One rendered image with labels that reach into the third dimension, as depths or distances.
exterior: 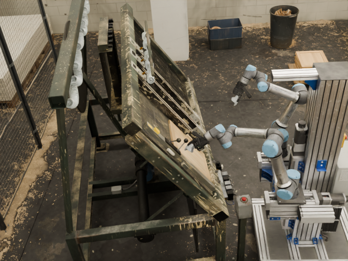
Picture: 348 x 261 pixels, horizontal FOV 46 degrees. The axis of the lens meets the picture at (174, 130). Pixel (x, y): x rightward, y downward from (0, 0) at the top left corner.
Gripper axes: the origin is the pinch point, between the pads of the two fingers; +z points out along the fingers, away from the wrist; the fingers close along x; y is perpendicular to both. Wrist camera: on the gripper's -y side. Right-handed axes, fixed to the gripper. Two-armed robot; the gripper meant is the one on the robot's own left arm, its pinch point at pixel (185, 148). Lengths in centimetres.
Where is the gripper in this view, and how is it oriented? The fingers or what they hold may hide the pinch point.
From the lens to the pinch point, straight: 325.7
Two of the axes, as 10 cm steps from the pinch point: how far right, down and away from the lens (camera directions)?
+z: -7.9, 5.3, 3.0
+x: 5.3, 3.4, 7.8
